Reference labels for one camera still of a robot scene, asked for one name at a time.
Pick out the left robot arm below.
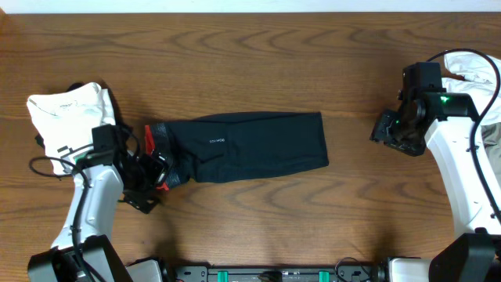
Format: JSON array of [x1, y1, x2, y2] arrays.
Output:
[[27, 151, 169, 281]]

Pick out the black leggings red waistband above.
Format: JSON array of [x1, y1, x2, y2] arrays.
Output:
[[145, 112, 329, 190]]

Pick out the grey crumpled garment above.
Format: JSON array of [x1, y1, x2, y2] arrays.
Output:
[[481, 123, 501, 183]]

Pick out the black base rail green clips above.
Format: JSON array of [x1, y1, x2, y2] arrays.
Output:
[[175, 264, 388, 282]]

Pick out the white folded pixel-print t-shirt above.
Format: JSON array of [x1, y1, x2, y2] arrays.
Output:
[[27, 82, 116, 175]]

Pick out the black looped base cable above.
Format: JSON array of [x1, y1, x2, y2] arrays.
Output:
[[334, 256, 373, 282]]

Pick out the white garment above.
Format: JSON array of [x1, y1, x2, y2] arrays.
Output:
[[442, 52, 497, 114]]

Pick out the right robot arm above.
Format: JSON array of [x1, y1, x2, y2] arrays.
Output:
[[370, 92, 500, 281]]

